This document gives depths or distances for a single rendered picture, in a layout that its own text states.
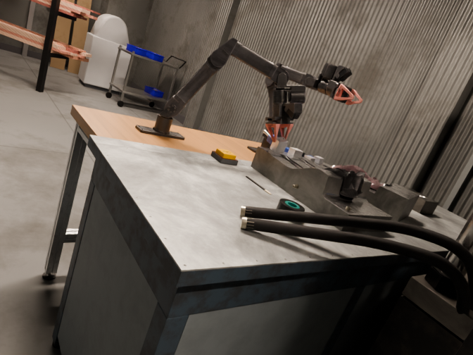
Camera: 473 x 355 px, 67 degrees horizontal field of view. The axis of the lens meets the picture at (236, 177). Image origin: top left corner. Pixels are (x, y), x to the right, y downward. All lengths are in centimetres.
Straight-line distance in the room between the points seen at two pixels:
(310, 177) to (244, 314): 56
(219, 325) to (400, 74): 306
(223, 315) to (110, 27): 613
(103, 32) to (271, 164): 553
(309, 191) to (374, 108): 244
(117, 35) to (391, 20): 445
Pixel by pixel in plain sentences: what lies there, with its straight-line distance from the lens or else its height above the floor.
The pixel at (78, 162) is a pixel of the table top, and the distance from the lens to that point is 159.
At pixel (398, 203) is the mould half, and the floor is 88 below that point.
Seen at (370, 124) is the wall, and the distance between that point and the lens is 359.
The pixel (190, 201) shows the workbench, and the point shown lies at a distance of 92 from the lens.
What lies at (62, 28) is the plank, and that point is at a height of 72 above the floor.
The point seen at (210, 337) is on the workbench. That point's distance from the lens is 86.
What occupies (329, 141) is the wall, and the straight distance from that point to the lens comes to 380.
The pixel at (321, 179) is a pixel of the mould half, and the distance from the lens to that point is 121.
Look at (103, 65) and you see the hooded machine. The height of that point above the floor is 43.
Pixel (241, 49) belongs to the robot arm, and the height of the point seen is 121.
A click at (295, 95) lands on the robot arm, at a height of 113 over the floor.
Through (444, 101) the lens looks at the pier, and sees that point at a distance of 322.
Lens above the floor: 115
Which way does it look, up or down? 16 degrees down
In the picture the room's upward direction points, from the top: 20 degrees clockwise
